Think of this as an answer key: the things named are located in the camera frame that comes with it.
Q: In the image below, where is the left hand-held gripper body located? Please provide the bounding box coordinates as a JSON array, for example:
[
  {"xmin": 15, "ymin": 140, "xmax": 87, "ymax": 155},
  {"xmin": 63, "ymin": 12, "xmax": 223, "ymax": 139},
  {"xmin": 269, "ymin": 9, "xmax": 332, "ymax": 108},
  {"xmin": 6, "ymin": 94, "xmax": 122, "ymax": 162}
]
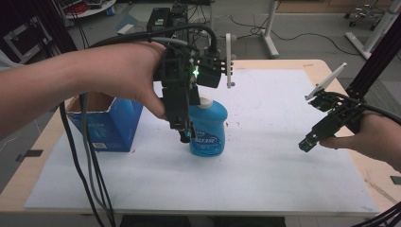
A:
[{"xmin": 153, "ymin": 32, "xmax": 237, "ymax": 110}]

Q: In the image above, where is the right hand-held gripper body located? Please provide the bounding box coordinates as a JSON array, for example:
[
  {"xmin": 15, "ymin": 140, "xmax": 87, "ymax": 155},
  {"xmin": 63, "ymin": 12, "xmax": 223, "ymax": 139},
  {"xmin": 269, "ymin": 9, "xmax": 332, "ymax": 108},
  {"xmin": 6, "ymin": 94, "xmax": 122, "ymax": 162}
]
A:
[{"xmin": 305, "ymin": 61, "xmax": 367, "ymax": 135}]

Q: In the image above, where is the blue detergent bottle white cap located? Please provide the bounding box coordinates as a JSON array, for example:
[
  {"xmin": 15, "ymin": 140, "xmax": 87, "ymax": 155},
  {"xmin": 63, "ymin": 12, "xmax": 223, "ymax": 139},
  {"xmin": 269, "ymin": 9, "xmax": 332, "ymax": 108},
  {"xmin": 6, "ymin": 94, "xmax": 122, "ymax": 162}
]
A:
[{"xmin": 188, "ymin": 96, "xmax": 229, "ymax": 158}]

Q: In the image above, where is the person's right hand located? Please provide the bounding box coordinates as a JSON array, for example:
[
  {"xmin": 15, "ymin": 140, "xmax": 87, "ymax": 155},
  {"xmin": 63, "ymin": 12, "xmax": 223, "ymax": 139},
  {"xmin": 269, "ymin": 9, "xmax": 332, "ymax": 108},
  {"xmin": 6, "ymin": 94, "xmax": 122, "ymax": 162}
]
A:
[{"xmin": 319, "ymin": 111, "xmax": 401, "ymax": 174}]

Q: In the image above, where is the person's left hand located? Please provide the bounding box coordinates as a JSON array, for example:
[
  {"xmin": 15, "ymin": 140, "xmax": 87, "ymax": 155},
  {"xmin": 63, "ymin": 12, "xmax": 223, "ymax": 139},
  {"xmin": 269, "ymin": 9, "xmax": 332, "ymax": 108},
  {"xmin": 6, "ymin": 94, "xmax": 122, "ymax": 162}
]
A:
[{"xmin": 71, "ymin": 41, "xmax": 168, "ymax": 121}]

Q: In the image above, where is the black electronic device box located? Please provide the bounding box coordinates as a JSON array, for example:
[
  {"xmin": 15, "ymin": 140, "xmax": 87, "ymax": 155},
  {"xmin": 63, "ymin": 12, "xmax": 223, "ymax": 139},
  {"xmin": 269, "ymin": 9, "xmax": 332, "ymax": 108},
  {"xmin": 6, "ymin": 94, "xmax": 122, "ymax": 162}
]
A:
[{"xmin": 147, "ymin": 7, "xmax": 172, "ymax": 33}]

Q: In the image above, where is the open blue cardboard box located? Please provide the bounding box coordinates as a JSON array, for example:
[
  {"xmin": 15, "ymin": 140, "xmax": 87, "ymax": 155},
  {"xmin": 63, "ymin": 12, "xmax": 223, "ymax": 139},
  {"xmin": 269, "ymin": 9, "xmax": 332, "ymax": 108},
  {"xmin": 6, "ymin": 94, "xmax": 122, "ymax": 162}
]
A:
[{"xmin": 64, "ymin": 91, "xmax": 145, "ymax": 153}]

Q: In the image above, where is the white stand with slanted leg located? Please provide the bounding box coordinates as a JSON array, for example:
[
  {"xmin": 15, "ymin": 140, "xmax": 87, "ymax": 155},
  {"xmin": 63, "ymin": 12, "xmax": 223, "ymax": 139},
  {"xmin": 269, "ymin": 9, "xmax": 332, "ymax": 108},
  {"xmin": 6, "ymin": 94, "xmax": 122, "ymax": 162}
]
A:
[{"xmin": 344, "ymin": 0, "xmax": 401, "ymax": 61}]

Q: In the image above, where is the white table mat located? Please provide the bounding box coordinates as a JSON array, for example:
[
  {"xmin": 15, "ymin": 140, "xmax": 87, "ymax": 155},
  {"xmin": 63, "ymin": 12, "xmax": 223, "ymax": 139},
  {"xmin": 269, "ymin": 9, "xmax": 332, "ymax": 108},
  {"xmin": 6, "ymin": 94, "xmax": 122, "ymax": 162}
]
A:
[{"xmin": 23, "ymin": 67, "xmax": 380, "ymax": 218}]

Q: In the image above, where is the office chair wheel base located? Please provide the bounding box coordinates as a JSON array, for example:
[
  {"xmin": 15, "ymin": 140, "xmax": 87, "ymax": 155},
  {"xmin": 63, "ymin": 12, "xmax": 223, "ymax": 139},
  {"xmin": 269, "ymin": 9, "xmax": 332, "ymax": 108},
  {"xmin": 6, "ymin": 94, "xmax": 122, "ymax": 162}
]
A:
[{"xmin": 343, "ymin": 2, "xmax": 385, "ymax": 32}]

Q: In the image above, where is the white desk leg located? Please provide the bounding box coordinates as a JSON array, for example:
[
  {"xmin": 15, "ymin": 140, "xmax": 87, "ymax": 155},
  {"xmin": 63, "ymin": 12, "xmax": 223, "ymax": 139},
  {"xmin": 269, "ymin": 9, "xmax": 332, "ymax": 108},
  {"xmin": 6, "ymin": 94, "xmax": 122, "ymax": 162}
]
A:
[{"xmin": 260, "ymin": 0, "xmax": 281, "ymax": 60}]

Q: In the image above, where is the round white table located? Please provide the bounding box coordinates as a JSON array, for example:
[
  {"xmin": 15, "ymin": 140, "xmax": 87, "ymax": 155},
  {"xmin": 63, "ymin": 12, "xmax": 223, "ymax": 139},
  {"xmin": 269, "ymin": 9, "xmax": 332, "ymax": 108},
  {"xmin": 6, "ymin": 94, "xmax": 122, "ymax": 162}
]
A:
[{"xmin": 61, "ymin": 0, "xmax": 117, "ymax": 21}]

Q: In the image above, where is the grey framed panel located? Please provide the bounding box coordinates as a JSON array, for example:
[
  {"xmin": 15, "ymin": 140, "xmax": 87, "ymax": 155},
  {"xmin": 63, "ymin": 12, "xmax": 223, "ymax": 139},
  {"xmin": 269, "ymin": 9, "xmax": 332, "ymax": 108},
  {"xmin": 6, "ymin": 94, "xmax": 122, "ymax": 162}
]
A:
[{"xmin": 2, "ymin": 16, "xmax": 54, "ymax": 65}]

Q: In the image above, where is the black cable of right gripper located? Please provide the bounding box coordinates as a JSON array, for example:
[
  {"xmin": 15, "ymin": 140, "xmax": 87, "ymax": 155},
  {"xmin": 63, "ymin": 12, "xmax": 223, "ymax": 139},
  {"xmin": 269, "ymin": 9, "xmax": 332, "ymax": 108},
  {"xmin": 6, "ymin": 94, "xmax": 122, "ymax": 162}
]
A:
[{"xmin": 325, "ymin": 91, "xmax": 401, "ymax": 126}]

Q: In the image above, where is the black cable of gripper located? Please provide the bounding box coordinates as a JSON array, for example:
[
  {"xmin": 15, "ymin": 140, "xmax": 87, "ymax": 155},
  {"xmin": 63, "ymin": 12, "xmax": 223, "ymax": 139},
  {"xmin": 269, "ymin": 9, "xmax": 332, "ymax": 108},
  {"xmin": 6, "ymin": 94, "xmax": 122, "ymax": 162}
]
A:
[
  {"xmin": 325, "ymin": 91, "xmax": 401, "ymax": 126},
  {"xmin": 59, "ymin": 24, "xmax": 219, "ymax": 227}
]

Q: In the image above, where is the black metal frame post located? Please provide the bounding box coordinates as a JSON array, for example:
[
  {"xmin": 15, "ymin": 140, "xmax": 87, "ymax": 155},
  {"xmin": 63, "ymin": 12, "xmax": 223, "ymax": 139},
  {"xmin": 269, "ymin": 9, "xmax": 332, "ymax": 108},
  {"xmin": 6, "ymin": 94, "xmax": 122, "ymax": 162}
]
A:
[{"xmin": 345, "ymin": 13, "xmax": 401, "ymax": 100}]

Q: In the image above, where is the black floor cable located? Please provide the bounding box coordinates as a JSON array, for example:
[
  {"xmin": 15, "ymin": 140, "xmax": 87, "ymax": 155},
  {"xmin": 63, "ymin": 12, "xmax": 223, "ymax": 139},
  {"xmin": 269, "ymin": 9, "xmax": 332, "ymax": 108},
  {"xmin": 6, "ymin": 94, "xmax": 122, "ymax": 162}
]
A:
[{"xmin": 229, "ymin": 13, "xmax": 361, "ymax": 58}]

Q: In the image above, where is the grey cable of left gripper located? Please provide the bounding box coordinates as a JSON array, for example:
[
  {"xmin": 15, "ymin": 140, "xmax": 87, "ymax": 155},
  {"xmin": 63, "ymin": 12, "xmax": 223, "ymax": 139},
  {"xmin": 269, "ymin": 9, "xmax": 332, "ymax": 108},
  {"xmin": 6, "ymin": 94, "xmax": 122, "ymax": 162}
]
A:
[{"xmin": 79, "ymin": 36, "xmax": 190, "ymax": 227}]

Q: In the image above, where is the bundle of black cables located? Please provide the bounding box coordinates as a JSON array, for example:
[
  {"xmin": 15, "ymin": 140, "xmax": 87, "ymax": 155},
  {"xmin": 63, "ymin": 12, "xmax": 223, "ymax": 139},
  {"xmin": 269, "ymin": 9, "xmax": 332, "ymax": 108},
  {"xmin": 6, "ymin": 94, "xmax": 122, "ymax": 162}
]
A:
[{"xmin": 352, "ymin": 201, "xmax": 401, "ymax": 227}]

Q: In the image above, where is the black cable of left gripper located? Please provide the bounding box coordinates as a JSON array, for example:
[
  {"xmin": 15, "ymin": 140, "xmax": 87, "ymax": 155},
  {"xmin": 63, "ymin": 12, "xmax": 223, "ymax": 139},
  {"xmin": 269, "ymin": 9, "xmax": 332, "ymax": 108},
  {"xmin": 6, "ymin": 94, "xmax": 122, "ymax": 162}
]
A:
[{"xmin": 59, "ymin": 24, "xmax": 219, "ymax": 227}]

